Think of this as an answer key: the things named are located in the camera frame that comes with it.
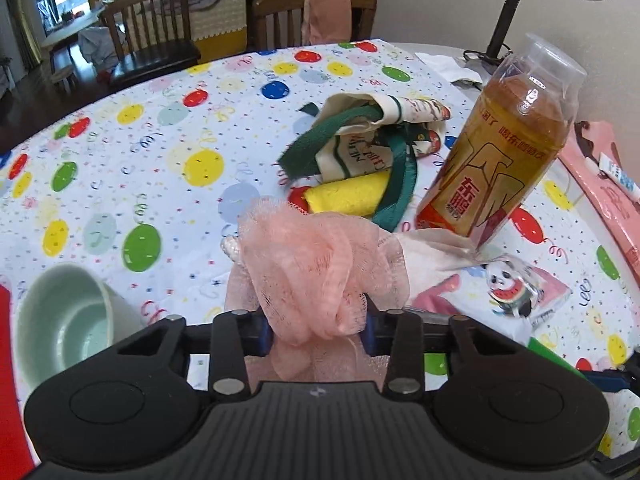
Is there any small wooden stool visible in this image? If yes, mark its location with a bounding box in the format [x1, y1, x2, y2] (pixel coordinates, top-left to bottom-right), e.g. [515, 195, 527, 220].
[50, 65, 78, 93]

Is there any pink bath loofah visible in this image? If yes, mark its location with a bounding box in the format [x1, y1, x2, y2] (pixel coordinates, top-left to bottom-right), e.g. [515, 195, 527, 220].
[220, 195, 411, 383]

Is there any balloon print tablecloth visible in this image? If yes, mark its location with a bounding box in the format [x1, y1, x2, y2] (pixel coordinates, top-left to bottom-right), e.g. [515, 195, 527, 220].
[0, 39, 640, 461]

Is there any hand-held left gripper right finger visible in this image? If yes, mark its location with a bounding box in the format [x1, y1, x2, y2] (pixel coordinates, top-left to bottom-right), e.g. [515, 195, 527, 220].
[364, 305, 521, 396]

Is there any grey curtain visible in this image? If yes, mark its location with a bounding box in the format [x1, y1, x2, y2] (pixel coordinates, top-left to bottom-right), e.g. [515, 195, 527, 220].
[0, 0, 43, 71]

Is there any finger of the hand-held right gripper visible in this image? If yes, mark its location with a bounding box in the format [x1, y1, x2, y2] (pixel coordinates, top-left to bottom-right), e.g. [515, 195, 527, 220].
[582, 369, 640, 393]

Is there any wooden slat-back chair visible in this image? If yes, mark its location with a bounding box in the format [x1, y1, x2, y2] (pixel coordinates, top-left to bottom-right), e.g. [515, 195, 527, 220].
[100, 0, 202, 88]

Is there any grey cloth pile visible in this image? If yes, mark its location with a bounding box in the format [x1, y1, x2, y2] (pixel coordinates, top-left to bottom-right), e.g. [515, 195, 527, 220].
[80, 25, 126, 68]

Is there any white tube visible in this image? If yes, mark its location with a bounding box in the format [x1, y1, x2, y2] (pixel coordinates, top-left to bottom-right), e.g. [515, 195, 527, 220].
[582, 152, 640, 203]

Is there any printed cloth bag green ribbon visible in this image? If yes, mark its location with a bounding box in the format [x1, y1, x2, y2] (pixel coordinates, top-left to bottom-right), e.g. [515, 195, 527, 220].
[277, 92, 451, 233]

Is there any pale green ceramic cup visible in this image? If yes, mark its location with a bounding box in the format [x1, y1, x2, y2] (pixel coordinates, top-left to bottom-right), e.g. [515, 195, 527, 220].
[15, 262, 148, 398]

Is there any pink towel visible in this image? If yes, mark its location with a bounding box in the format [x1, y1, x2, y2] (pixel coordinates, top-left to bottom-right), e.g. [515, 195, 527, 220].
[302, 0, 353, 46]

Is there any orange drink bottle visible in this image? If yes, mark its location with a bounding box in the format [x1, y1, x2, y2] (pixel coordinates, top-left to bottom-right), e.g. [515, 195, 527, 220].
[414, 32, 588, 252]

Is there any red cardboard box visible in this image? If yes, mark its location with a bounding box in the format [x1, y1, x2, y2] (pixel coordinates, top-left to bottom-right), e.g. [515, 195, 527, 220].
[0, 284, 43, 468]

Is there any white tissue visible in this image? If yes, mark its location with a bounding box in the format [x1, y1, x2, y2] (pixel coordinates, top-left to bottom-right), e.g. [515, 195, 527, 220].
[414, 51, 486, 86]

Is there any panda print snack packet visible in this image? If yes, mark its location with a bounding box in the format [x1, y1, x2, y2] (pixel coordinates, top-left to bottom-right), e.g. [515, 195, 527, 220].
[407, 255, 573, 343]

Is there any yellow cloth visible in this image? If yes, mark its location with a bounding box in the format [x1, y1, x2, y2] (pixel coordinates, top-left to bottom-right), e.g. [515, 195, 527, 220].
[302, 169, 393, 218]

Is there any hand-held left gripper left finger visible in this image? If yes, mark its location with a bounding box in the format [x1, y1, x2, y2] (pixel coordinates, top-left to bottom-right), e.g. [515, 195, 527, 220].
[114, 310, 275, 402]

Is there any sofa with cream cover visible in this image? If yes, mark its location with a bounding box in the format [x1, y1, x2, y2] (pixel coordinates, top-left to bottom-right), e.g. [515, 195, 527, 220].
[150, 0, 251, 63]

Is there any low coffee table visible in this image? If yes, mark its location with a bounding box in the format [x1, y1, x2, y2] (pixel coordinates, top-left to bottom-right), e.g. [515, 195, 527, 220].
[37, 7, 108, 76]

